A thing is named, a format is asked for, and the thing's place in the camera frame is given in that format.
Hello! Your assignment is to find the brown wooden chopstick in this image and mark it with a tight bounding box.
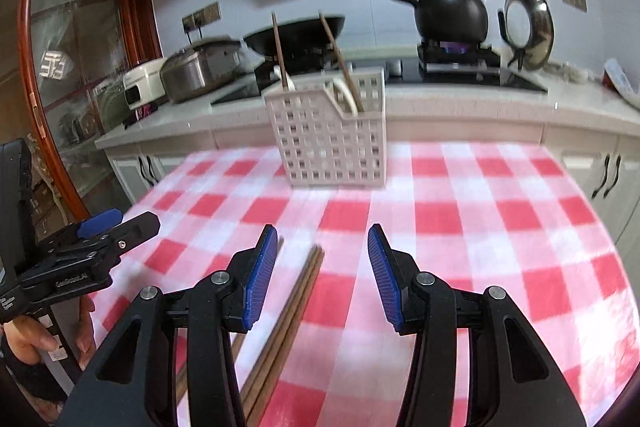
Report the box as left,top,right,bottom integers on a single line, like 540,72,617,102
175,229,282,410
233,245,323,426
319,13,363,113
241,245,324,426
271,12,290,91

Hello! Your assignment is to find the left hand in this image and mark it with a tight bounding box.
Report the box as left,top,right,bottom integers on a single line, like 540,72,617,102
2,293,98,371

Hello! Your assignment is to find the white small appliance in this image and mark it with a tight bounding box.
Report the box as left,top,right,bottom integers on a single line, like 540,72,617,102
122,57,166,110

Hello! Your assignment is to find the red white checkered tablecloth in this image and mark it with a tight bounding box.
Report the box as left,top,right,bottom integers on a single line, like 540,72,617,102
94,143,639,426

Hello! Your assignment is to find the silver rice cooker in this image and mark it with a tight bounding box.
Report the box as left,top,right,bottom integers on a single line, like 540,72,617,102
160,37,242,103

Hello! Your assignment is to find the white perforated utensil basket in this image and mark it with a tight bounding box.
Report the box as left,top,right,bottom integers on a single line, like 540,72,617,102
262,67,387,188

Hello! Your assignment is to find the black wok pan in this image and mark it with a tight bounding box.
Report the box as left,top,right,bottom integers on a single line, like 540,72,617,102
243,17,330,57

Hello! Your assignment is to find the white stone countertop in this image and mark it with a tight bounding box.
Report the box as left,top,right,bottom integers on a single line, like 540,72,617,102
96,74,639,150

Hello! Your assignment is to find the black gas stove top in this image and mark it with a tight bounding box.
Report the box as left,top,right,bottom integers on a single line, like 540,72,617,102
221,43,548,102

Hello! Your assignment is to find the black clay pot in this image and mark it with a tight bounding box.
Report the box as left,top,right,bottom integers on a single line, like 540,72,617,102
394,0,489,46

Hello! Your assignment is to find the red wooden door frame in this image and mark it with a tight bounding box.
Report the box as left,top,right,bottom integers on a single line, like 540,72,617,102
17,0,160,221

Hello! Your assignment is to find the wall power outlet left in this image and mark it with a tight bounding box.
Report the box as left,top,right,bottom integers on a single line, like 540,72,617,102
182,2,221,34

